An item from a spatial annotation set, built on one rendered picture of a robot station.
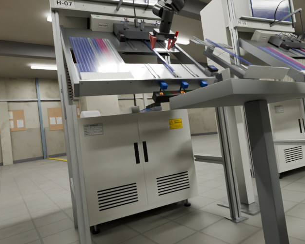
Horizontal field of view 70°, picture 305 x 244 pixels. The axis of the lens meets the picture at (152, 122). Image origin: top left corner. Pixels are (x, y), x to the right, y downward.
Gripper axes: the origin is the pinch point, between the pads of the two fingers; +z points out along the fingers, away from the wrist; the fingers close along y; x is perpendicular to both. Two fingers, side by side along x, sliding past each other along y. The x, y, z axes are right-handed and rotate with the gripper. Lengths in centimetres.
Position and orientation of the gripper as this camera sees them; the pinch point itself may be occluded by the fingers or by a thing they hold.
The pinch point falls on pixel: (160, 48)
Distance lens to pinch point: 126.5
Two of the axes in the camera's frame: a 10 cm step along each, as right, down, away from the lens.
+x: 3.7, 6.3, -6.9
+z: -2.0, 7.8, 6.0
